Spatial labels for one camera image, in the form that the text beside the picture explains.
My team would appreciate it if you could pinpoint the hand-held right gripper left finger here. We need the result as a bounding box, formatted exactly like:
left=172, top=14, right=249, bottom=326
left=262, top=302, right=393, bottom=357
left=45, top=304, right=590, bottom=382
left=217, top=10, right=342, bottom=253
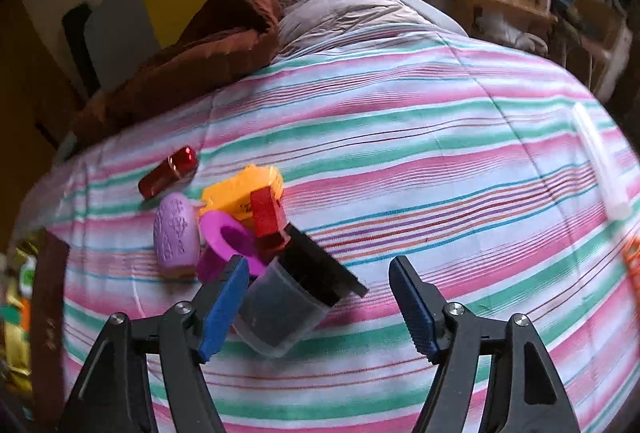
left=59, top=255, right=250, bottom=433

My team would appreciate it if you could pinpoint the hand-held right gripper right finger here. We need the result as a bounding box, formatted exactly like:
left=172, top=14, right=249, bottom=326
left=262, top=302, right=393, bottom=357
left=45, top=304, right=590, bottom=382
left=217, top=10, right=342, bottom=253
left=388, top=255, right=581, bottom=433

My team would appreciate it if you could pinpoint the clear jar black lid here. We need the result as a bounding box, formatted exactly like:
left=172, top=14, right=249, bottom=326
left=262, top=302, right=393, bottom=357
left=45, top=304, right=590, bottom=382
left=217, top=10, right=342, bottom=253
left=232, top=223, right=370, bottom=359

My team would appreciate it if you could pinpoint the purple plastic stamper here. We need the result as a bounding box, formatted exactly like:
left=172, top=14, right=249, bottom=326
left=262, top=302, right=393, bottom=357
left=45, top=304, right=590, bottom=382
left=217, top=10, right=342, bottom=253
left=197, top=210, right=268, bottom=284

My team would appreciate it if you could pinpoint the purple egg-shaped toy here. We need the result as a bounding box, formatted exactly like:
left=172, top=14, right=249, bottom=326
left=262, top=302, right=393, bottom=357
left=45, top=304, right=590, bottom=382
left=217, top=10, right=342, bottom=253
left=154, top=193, right=200, bottom=279

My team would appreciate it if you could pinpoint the red plastic block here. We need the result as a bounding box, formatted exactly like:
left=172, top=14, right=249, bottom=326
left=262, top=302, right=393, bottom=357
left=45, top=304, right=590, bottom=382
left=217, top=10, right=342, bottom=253
left=250, top=188, right=291, bottom=259

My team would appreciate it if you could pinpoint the yellow plastic toy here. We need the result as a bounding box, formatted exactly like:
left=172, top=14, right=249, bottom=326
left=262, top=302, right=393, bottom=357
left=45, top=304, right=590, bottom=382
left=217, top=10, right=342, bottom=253
left=200, top=165, right=284, bottom=221

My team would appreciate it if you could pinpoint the red metal cylinder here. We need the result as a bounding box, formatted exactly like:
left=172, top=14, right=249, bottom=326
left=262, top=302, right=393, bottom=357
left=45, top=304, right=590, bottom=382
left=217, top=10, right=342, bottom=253
left=138, top=145, right=198, bottom=200

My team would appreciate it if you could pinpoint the striped blanket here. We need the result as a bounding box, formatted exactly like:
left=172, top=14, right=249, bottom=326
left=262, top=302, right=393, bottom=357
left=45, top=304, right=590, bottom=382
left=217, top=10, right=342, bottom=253
left=15, top=25, right=640, bottom=433

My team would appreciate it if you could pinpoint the white plastic tube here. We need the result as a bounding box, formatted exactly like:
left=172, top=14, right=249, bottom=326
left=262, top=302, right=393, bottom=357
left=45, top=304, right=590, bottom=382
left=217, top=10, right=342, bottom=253
left=572, top=102, right=632, bottom=221

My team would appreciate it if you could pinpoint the brown cloth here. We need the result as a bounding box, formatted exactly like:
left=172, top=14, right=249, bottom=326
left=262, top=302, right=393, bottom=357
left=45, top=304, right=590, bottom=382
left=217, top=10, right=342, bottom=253
left=70, top=0, right=283, bottom=148

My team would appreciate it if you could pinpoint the grey duvet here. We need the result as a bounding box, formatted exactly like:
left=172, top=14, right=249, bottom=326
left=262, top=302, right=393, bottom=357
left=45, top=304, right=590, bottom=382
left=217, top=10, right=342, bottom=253
left=272, top=0, right=468, bottom=58

